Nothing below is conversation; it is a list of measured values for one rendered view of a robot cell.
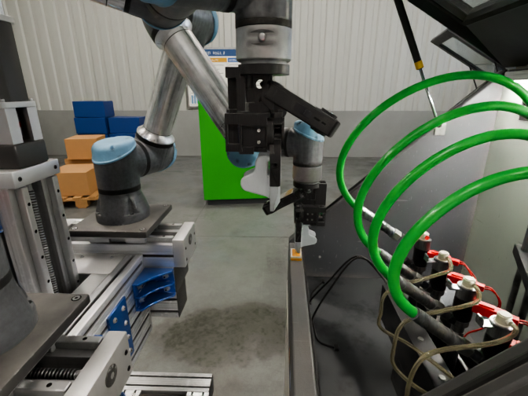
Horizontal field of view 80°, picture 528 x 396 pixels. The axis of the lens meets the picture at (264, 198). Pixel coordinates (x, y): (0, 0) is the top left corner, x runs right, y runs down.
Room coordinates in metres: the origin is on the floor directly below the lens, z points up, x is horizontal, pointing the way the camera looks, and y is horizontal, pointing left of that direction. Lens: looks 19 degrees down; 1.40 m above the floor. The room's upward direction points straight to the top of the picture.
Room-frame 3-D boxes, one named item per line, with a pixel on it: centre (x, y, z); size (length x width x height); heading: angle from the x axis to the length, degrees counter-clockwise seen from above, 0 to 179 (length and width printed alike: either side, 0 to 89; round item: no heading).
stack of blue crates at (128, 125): (6.47, 3.05, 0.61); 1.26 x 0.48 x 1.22; 88
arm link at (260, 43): (0.47, 0.00, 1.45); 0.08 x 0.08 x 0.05
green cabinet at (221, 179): (4.28, 0.34, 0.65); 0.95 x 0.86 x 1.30; 96
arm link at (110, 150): (0.90, 0.42, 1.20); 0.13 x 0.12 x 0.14; 156
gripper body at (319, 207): (0.80, -0.12, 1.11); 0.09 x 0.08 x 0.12; 86
